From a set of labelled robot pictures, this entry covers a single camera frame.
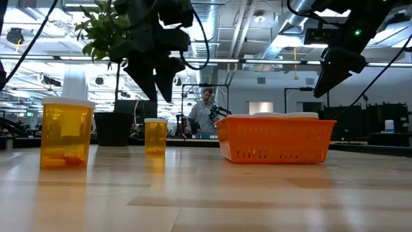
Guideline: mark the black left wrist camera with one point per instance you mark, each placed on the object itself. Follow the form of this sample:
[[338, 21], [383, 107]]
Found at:
[[174, 39]]

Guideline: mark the silver slanted ventilation duct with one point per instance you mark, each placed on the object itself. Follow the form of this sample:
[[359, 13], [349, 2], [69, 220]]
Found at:
[[283, 29]]

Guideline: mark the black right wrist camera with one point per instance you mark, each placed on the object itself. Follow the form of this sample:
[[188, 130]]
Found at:
[[320, 36]]

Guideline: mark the black background robot arm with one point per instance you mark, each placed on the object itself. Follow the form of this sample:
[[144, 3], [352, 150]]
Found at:
[[191, 124]]

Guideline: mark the black round ceiling fixture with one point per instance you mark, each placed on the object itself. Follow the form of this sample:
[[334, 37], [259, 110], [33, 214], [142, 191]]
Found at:
[[15, 35], [99, 81], [179, 82]]

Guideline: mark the black device green markers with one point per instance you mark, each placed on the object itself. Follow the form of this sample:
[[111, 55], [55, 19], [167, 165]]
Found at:
[[215, 112]]

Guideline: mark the white wall board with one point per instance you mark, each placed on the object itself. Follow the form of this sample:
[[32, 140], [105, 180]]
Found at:
[[260, 107]]

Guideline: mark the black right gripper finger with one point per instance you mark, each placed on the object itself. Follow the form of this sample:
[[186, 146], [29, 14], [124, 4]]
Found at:
[[328, 79]]

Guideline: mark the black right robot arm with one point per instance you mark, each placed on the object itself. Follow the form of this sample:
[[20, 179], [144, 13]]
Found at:
[[360, 25]]

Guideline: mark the person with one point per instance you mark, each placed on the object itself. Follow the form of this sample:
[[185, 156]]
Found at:
[[202, 116]]

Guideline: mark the black computer monitor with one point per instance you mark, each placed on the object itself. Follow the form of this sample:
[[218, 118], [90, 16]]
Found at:
[[135, 111]]

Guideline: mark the amber pill bottle white cap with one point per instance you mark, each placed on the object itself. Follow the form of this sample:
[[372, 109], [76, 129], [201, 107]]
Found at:
[[156, 138], [67, 135], [268, 114], [302, 115], [239, 115]]

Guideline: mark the orange plastic basket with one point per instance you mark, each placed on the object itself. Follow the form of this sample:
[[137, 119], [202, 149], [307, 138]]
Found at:
[[273, 123]]

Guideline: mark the green potted plant black pot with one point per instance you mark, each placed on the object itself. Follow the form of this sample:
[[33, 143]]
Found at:
[[103, 32]]

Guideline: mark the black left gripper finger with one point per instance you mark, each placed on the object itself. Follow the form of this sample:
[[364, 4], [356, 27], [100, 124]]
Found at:
[[170, 74], [145, 77]]

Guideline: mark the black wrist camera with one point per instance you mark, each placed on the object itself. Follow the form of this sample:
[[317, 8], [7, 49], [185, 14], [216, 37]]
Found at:
[[320, 36], [174, 39]]

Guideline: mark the grey metal cylinder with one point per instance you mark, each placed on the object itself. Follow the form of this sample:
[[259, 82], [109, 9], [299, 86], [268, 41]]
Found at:
[[9, 144]]

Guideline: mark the black metal frame stand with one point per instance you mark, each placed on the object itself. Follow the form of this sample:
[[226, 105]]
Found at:
[[206, 85], [305, 89]]

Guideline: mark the white canister blue label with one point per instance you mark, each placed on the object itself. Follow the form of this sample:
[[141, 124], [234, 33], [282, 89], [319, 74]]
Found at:
[[389, 126]]

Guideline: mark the black equipment rack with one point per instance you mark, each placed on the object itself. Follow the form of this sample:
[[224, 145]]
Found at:
[[344, 122]]

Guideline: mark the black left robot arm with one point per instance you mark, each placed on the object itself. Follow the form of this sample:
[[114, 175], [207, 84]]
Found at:
[[145, 9]]

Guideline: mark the green exit sign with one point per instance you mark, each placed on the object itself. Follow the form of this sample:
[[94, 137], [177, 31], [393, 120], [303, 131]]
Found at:
[[30, 114]]

